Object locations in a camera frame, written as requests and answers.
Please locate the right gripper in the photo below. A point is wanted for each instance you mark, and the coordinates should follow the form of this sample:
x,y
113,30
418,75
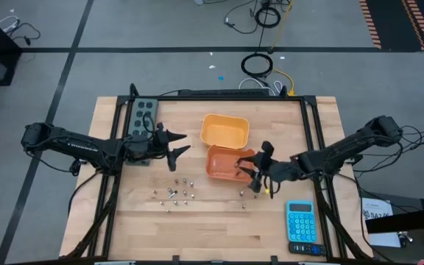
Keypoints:
x,y
280,171

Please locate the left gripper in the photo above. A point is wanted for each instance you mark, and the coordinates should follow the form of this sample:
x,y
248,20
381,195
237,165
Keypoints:
x,y
153,145

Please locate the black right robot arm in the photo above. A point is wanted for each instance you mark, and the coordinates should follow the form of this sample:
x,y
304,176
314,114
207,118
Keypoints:
x,y
348,145

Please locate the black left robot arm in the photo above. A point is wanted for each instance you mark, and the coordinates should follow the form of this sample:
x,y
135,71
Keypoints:
x,y
87,145

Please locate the orange plastic bin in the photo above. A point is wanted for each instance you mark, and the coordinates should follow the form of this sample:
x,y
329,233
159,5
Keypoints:
x,y
221,163

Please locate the yellow plastic bin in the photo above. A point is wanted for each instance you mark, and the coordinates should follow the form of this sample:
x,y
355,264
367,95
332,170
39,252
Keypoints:
x,y
223,131

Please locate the grey power strip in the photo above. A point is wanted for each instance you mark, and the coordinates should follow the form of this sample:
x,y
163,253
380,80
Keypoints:
x,y
138,114

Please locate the long black bar device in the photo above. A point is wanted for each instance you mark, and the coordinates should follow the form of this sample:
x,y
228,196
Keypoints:
x,y
226,92

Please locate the blue calculator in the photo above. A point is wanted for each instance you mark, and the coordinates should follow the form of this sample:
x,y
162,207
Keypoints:
x,y
301,222

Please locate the black remote control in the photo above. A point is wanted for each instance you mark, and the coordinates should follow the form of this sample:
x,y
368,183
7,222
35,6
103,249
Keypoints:
x,y
306,249

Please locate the white printed paper sheet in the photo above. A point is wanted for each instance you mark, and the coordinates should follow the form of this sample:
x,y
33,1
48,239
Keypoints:
x,y
377,210

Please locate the black side table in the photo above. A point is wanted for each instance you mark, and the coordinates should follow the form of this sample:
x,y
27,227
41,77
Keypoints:
x,y
407,221

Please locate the silver metal clamp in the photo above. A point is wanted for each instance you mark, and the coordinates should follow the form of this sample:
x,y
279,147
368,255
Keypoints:
x,y
405,237

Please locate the black mat orange stripes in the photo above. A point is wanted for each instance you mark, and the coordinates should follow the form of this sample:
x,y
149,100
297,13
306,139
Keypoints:
x,y
392,22

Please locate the black metal table frame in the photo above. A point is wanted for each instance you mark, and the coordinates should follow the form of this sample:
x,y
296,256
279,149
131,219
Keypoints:
x,y
215,98

